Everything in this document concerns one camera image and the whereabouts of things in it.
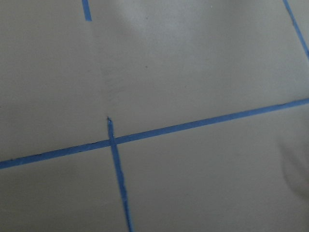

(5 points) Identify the pink mesh pen holder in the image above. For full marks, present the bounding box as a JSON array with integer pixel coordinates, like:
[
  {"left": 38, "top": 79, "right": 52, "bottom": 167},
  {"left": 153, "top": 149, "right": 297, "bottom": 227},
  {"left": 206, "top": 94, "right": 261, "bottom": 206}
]
[{"left": 300, "top": 170, "right": 309, "bottom": 194}]

